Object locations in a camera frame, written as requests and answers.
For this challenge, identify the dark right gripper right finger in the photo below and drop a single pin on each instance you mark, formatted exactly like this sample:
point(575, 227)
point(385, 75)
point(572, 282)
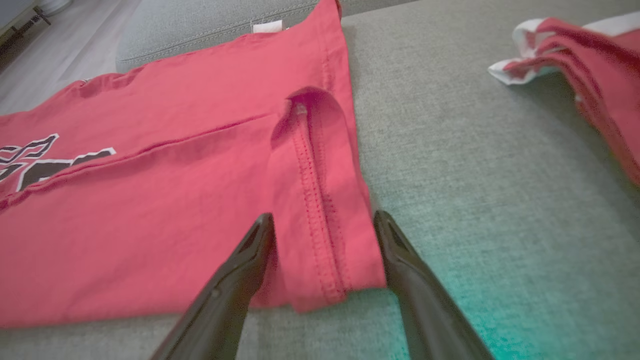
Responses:
point(425, 310)

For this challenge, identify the white round base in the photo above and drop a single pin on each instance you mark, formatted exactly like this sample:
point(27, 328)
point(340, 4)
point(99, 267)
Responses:
point(55, 5)

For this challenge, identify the red jersey with striped trim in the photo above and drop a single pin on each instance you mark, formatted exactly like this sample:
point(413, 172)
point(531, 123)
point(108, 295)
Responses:
point(175, 210)

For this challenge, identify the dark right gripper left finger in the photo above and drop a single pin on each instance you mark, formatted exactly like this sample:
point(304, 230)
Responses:
point(225, 300)

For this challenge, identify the red shorts with white stripe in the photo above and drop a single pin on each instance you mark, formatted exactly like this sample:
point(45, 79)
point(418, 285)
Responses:
point(605, 65)

